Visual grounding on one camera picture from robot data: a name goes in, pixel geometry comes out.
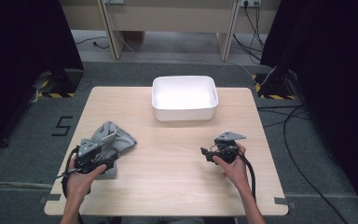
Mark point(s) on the person's left hand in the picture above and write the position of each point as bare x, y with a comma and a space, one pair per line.
79, 183

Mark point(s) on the black curtain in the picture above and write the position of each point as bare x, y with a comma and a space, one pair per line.
338, 62
18, 46

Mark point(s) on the grey tape piece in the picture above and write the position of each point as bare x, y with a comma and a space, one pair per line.
51, 198
281, 200

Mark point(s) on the grey shorts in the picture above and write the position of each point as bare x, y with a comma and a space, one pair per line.
115, 138

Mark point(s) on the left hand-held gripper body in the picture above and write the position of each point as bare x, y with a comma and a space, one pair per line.
88, 158

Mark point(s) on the white power strip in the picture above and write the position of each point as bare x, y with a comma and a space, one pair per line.
250, 3

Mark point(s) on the white plastic bin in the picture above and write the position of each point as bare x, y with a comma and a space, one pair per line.
185, 99

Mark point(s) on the beige desk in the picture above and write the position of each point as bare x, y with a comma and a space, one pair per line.
167, 18

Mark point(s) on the person's right hand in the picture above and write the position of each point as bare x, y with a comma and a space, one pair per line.
237, 172

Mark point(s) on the black stand base hazard tape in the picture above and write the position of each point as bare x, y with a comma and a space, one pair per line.
276, 85
65, 81

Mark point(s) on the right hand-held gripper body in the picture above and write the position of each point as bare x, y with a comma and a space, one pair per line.
227, 151

